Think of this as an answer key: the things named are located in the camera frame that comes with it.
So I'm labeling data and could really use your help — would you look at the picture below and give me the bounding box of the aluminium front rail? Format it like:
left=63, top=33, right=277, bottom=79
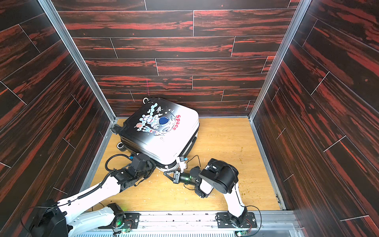
left=80, top=210, right=306, bottom=237

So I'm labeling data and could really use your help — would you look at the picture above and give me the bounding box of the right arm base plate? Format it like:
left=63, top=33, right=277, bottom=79
left=215, top=212, right=258, bottom=229

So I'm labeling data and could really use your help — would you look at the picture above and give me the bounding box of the black white astronaut suitcase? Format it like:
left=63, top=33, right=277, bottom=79
left=111, top=97, right=200, bottom=171

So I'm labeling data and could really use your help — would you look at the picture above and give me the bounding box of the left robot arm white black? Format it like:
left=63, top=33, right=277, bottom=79
left=26, top=154, right=156, bottom=237

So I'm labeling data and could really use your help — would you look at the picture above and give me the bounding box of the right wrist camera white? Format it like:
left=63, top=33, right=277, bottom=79
left=176, top=157, right=188, bottom=173

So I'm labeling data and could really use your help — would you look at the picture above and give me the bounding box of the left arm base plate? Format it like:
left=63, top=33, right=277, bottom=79
left=99, top=212, right=141, bottom=230

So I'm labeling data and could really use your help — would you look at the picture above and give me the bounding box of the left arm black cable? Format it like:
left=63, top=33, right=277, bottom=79
left=105, top=153, right=131, bottom=172

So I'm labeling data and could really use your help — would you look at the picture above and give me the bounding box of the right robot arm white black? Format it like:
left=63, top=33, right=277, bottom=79
left=164, top=159, right=248, bottom=228

